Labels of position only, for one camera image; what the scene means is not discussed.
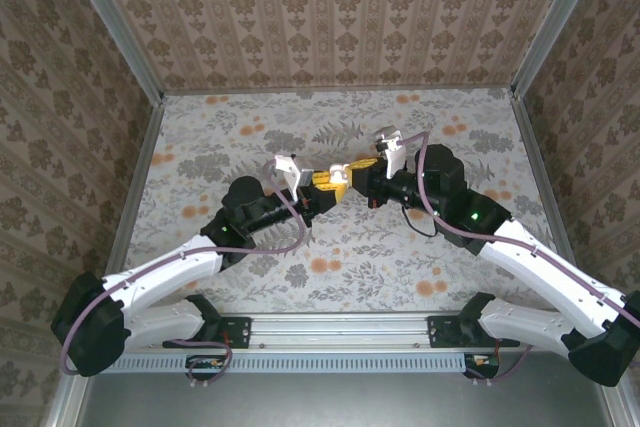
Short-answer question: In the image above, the floral patterned tablecloth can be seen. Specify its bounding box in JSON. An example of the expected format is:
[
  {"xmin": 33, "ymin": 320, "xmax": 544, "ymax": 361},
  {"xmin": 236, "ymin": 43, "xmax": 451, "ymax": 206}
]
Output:
[{"xmin": 127, "ymin": 87, "xmax": 566, "ymax": 316}]

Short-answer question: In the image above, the grey metal shelf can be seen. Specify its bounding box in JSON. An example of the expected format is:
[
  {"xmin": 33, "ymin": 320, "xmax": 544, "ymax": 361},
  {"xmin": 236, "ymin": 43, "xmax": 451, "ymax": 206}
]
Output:
[{"xmin": 79, "ymin": 351, "xmax": 616, "ymax": 427}]

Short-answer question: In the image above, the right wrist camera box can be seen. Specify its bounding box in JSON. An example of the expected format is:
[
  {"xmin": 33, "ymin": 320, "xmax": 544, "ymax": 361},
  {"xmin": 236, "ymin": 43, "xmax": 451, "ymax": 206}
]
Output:
[{"xmin": 371, "ymin": 125, "xmax": 409, "ymax": 181}]

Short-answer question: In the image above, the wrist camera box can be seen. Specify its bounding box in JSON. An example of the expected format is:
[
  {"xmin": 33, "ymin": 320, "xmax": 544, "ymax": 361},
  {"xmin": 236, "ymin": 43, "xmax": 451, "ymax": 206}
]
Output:
[
  {"xmin": 371, "ymin": 125, "xmax": 409, "ymax": 181},
  {"xmin": 273, "ymin": 153, "xmax": 312, "ymax": 201}
]

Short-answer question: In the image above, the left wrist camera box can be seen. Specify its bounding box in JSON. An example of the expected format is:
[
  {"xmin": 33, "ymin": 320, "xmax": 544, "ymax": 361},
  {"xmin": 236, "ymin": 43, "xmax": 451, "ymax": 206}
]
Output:
[{"xmin": 273, "ymin": 153, "xmax": 312, "ymax": 201}]

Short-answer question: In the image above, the thin black cable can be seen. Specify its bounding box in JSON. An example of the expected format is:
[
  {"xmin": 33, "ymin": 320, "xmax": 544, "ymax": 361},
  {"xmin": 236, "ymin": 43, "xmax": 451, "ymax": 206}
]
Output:
[{"xmin": 405, "ymin": 206, "xmax": 442, "ymax": 239}]

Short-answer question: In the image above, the aluminium side rail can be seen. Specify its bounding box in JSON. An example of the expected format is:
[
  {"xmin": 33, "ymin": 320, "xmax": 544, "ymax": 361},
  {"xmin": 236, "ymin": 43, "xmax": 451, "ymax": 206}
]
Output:
[
  {"xmin": 102, "ymin": 96, "xmax": 166, "ymax": 278},
  {"xmin": 508, "ymin": 90, "xmax": 576, "ymax": 268}
]

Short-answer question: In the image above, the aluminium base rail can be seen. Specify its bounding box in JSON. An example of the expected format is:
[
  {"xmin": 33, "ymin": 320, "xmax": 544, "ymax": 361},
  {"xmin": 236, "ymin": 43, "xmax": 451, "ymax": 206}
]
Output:
[{"xmin": 219, "ymin": 314, "xmax": 436, "ymax": 348}]

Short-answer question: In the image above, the short purple base cable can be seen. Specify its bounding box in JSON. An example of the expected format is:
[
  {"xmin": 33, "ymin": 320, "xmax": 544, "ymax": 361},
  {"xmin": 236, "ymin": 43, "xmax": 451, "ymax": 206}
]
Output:
[
  {"xmin": 162, "ymin": 338, "xmax": 234, "ymax": 389},
  {"xmin": 463, "ymin": 344, "xmax": 535, "ymax": 387}
]

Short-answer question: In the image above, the grey slotted cable duct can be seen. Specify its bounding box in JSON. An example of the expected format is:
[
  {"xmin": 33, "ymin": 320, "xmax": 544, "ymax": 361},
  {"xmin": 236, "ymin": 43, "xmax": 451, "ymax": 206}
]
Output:
[{"xmin": 107, "ymin": 351, "xmax": 474, "ymax": 374}]

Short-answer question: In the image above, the aluminium frame post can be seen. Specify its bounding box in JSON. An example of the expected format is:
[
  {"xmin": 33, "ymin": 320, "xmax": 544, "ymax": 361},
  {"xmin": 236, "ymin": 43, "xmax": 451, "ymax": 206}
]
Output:
[
  {"xmin": 510, "ymin": 0, "xmax": 610, "ymax": 96},
  {"xmin": 58, "ymin": 0, "xmax": 166, "ymax": 106}
]

